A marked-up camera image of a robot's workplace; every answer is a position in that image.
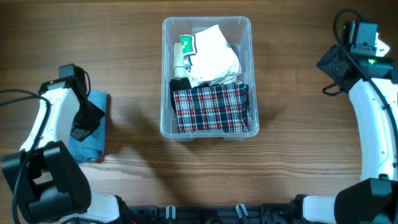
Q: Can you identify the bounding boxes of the blue denim jeans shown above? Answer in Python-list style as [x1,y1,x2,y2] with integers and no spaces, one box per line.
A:
[68,90,108,164]

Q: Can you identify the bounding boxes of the black garment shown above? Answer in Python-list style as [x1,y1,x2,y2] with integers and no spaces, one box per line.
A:
[169,78,192,112]

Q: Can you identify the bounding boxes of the cream white cloth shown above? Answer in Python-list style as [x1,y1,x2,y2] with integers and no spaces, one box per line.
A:
[174,42,188,79]

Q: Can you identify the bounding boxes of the red plaid shirt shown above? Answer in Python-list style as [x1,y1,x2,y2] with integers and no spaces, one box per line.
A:
[173,83,252,134]

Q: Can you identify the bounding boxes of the white printed t-shirt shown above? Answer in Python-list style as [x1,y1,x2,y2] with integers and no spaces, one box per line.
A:
[179,25,242,88]

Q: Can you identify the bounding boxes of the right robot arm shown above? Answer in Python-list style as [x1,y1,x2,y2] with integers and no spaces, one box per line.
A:
[291,45,397,223]

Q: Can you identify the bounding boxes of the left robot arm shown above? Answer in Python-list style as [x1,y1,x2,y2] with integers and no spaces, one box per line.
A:
[1,78,124,223]

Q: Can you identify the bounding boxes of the clear plastic storage bin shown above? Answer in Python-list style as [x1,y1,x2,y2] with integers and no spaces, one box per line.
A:
[160,16,260,141]

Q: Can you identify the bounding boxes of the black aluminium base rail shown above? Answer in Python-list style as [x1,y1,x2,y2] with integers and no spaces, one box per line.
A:
[130,203,308,224]

